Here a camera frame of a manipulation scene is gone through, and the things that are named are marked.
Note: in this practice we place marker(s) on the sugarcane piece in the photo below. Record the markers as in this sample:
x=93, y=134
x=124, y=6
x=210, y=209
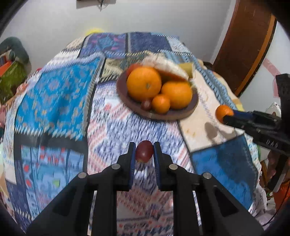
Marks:
x=188, y=69

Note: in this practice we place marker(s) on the red grape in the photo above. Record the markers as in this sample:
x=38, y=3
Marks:
x=146, y=104

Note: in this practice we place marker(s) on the grey plush toy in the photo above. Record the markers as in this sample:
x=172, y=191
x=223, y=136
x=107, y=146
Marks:
x=17, y=48

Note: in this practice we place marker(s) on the person's right hand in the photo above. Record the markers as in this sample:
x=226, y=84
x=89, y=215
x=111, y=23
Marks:
x=273, y=165

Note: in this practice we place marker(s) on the orange box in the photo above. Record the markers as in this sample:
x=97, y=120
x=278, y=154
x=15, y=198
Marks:
x=4, y=67

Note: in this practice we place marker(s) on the red apple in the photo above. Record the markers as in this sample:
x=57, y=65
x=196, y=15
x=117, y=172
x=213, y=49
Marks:
x=132, y=68

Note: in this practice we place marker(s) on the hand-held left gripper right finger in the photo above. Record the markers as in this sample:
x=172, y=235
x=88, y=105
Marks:
x=157, y=168

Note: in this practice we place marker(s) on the large orange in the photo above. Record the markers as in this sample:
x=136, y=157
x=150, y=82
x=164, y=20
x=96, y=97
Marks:
x=177, y=95
x=143, y=84

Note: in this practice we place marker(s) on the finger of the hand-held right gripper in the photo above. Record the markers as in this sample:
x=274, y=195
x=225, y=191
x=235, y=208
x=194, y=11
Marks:
x=237, y=123
x=243, y=114

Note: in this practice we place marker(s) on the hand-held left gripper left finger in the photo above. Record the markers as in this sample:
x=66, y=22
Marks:
x=131, y=168

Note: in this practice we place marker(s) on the wooden door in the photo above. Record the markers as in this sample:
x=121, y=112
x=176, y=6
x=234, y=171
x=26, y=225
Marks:
x=244, y=40

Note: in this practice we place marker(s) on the blue patchwork blanket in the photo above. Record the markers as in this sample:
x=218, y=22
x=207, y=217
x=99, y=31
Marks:
x=56, y=102

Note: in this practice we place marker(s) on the brown wooden plate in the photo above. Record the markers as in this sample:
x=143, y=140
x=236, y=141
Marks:
x=176, y=114

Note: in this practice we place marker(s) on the yellow bedsheet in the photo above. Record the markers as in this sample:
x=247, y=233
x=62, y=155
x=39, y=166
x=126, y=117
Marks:
x=259, y=152

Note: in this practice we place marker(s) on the small mandarin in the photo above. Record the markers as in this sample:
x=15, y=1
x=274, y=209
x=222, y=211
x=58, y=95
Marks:
x=160, y=104
x=223, y=112

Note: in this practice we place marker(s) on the dark red cherry tomato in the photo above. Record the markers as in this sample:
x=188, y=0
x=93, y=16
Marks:
x=144, y=151

